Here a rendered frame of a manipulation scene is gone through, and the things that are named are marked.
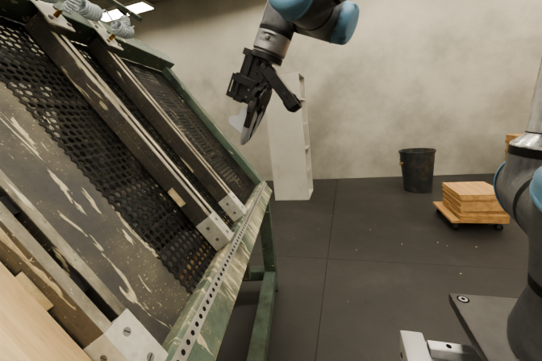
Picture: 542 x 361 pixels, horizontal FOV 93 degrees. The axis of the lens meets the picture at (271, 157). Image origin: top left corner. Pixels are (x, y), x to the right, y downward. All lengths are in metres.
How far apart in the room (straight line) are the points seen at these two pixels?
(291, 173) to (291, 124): 0.81
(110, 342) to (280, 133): 3.81
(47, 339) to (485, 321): 0.68
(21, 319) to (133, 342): 0.18
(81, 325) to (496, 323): 0.66
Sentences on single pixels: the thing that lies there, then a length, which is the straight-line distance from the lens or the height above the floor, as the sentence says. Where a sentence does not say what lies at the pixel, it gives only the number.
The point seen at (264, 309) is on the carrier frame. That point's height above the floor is 0.18.
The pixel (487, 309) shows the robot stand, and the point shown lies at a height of 1.04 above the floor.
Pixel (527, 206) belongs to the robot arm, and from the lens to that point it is 0.46.
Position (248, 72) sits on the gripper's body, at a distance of 0.60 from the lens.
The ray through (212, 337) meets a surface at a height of 0.83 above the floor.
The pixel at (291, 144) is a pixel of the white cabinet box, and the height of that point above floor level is 0.94.
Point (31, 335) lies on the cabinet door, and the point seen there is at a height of 1.06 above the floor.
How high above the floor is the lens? 1.36
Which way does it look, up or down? 8 degrees down
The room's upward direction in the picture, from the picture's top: 6 degrees counter-clockwise
